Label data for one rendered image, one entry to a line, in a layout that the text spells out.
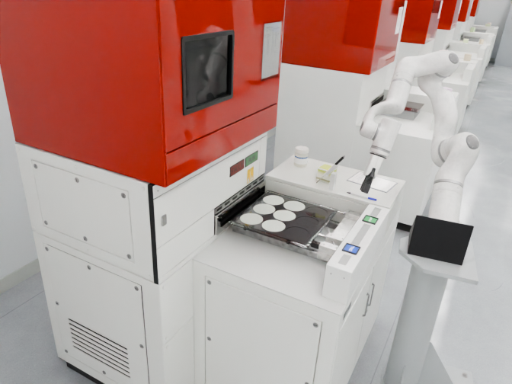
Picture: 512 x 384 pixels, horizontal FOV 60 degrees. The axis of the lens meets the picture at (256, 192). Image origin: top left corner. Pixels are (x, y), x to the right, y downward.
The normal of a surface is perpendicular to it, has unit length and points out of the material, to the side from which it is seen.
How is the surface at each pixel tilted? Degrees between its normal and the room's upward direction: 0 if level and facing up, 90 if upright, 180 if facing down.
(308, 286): 0
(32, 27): 90
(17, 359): 0
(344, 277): 90
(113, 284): 90
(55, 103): 90
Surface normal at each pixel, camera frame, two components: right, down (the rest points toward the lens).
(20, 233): 0.88, 0.25
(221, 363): -0.48, 0.36
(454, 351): 0.05, -0.90
